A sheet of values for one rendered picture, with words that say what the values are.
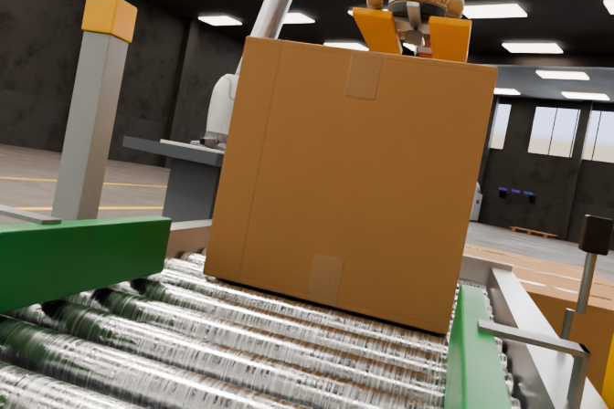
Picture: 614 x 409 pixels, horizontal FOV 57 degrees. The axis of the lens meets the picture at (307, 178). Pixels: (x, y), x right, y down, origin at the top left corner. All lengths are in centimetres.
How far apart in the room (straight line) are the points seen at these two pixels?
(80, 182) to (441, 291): 67
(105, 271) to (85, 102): 45
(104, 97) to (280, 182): 40
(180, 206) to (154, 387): 148
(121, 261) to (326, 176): 33
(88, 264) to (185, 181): 128
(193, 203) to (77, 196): 86
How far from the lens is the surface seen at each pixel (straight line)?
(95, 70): 114
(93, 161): 114
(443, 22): 144
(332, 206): 88
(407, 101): 87
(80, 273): 73
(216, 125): 198
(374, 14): 146
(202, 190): 192
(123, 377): 56
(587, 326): 165
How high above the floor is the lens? 75
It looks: 1 degrees down
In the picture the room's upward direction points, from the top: 11 degrees clockwise
